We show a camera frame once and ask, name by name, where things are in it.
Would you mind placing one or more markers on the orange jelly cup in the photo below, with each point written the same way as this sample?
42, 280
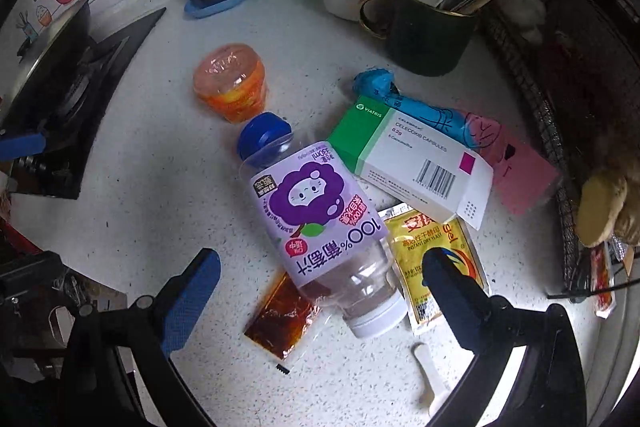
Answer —
230, 82

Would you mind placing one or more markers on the white and green medicine box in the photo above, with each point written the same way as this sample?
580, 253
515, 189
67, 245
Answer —
400, 147

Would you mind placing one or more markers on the white plastic scoop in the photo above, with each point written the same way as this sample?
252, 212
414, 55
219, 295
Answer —
427, 372

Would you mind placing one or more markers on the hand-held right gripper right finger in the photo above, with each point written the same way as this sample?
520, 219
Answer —
450, 292

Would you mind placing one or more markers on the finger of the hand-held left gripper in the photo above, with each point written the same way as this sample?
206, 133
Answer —
30, 268
20, 146

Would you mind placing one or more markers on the brown sauce packet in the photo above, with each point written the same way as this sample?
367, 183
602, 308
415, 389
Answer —
280, 317

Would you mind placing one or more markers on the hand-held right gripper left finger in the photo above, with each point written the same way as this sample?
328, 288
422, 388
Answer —
192, 297

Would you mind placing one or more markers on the yellow yeast packet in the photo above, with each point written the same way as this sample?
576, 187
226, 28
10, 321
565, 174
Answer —
415, 247

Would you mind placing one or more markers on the blue saucer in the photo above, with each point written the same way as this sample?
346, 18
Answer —
210, 9

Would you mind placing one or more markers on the purple label juice bottle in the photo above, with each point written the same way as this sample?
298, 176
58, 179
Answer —
320, 217

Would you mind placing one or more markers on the blue and pink wrapper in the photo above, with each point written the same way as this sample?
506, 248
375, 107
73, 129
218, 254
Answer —
520, 167

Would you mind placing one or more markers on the dark green mug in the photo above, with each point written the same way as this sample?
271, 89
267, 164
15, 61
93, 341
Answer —
430, 37

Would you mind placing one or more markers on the white garlic bulbs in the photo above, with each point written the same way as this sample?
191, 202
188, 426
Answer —
530, 7

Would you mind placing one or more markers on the black gas stove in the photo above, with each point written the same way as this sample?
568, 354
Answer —
100, 77

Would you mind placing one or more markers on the red sauce sachet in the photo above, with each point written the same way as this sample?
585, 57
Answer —
602, 282

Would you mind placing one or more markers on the ginger root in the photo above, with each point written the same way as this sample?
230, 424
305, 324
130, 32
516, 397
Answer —
605, 207

